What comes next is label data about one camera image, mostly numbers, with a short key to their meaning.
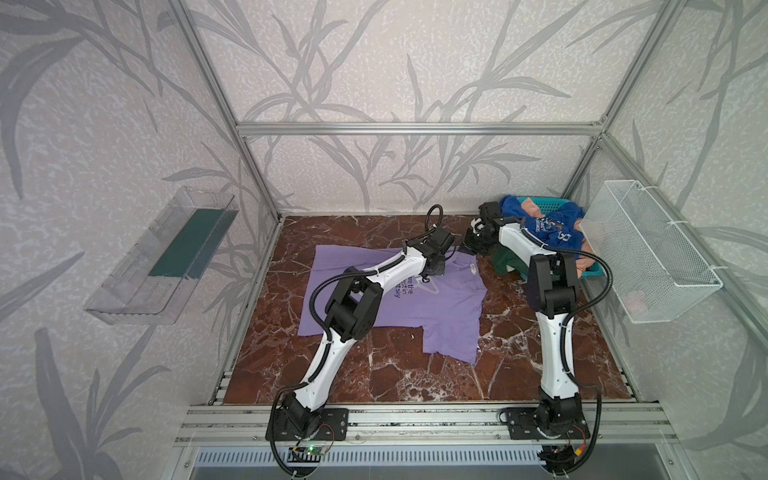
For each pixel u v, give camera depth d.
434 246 0.79
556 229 1.02
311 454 0.72
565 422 0.68
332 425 0.73
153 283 0.65
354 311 0.58
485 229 0.85
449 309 0.95
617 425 0.76
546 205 1.15
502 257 0.96
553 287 0.61
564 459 0.72
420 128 0.97
